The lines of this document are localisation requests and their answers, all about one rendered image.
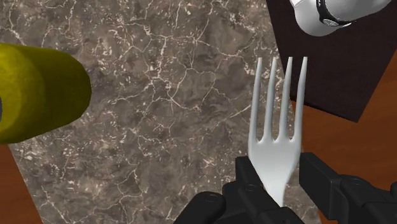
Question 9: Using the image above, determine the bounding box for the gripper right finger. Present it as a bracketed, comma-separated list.
[298, 152, 397, 224]

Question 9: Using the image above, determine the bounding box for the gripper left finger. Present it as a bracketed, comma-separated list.
[173, 155, 306, 224]

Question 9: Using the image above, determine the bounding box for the white fork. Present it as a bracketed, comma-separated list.
[247, 56, 309, 208]

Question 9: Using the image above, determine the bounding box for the yellow-green cylinder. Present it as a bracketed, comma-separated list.
[0, 43, 92, 145]

